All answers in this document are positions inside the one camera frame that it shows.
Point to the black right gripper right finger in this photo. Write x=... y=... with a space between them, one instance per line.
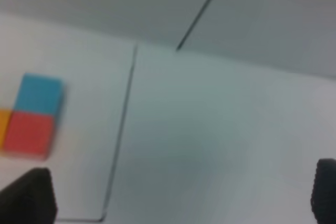
x=323 y=193

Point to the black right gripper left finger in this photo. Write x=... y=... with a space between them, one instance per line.
x=29 y=199

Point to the template red cube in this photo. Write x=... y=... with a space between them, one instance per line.
x=29 y=135

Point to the template orange cube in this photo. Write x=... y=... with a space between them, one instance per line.
x=5 y=116

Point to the template blue cube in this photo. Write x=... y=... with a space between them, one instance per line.
x=39 y=94

